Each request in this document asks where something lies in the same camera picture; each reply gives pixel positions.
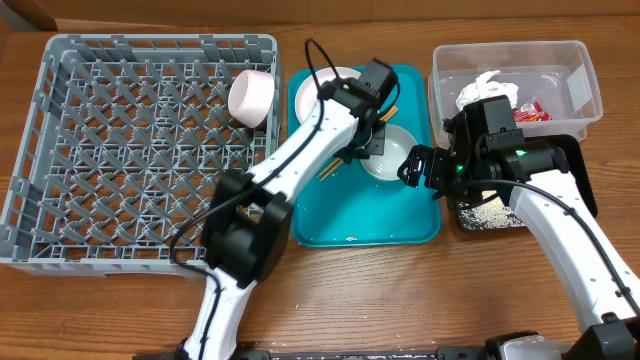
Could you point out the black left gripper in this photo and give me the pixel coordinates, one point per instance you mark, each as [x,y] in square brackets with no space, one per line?
[377,144]

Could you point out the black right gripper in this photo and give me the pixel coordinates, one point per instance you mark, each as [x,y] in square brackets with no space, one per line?
[432,167]

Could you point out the wooden chopstick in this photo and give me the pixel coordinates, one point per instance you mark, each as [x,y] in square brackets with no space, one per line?
[390,114]
[330,171]

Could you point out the grey bowl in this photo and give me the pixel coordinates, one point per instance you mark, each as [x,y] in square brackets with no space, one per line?
[397,145]

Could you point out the large white plate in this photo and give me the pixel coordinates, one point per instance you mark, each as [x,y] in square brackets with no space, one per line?
[306,94]

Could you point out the white paper napkin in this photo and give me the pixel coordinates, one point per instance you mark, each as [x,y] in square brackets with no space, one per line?
[484,87]

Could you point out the pink shallow bowl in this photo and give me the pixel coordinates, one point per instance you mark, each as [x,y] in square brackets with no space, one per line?
[251,96]

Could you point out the red strawberry cake wrapper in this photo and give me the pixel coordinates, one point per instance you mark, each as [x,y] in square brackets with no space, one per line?
[531,112]

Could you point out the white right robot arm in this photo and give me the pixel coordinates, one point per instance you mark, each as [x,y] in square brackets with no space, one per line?
[534,178]

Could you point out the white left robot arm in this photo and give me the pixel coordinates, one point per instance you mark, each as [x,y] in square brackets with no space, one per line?
[247,225]

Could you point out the clear plastic waste bin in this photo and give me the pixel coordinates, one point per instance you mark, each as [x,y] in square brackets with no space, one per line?
[557,75]

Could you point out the teal plastic tray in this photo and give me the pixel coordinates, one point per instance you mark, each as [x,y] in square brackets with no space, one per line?
[353,208]

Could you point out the black tray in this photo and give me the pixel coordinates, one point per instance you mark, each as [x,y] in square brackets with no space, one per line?
[577,167]

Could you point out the spilled white rice grains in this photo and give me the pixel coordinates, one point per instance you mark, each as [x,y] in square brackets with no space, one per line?
[490,216]

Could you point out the grey dish rack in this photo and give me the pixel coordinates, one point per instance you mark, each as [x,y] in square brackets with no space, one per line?
[125,139]

